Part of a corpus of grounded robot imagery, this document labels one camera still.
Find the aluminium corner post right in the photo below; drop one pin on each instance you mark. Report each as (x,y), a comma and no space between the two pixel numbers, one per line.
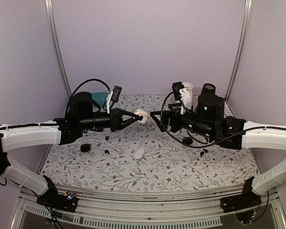
(240,48)

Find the white oval charging case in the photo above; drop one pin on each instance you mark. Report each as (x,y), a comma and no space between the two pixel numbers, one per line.
(139,153)

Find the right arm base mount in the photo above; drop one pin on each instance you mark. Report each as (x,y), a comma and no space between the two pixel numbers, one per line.
(246,199)

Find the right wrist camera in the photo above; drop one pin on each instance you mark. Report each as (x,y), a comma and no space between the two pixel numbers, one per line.
(176,87)

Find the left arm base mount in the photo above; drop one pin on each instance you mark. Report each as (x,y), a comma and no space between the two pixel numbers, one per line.
(52,199)

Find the black earbud case right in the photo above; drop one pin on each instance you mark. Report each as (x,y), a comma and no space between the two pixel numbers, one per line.
(187,141)

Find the cream earbud charging case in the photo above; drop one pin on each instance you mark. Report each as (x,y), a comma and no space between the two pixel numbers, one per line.
(143,116)

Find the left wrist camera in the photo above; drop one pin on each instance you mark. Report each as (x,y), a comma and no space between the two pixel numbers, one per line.
(113,97)

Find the black earbud case left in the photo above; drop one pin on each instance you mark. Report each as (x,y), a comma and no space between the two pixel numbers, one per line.
(85,148)

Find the white pleated vase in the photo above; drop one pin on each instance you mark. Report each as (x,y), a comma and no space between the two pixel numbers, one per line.
(187,95)

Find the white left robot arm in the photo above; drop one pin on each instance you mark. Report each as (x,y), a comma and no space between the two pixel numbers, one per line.
(83,114)

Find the aluminium corner post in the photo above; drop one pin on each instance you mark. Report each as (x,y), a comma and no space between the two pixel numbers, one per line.
(56,45)
(240,48)

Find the black earbud case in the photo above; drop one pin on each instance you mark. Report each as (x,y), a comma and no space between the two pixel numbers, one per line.
(187,141)
(85,148)

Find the black tall tumbler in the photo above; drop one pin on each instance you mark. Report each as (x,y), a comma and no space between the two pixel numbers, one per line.
(207,91)

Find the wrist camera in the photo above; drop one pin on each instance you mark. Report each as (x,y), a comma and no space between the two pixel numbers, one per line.
(113,97)
(176,87)

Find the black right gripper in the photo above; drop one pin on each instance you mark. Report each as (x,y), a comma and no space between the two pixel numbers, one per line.
(173,113)

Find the aluminium front rail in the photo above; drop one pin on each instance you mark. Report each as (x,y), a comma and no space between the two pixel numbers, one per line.
(198,209)

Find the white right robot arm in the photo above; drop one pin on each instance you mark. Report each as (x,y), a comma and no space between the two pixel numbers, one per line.
(228,132)

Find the aluminium corner post left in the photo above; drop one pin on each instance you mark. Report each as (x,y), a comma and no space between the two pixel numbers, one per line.
(56,45)

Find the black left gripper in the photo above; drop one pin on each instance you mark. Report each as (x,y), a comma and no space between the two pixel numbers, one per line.
(117,121)

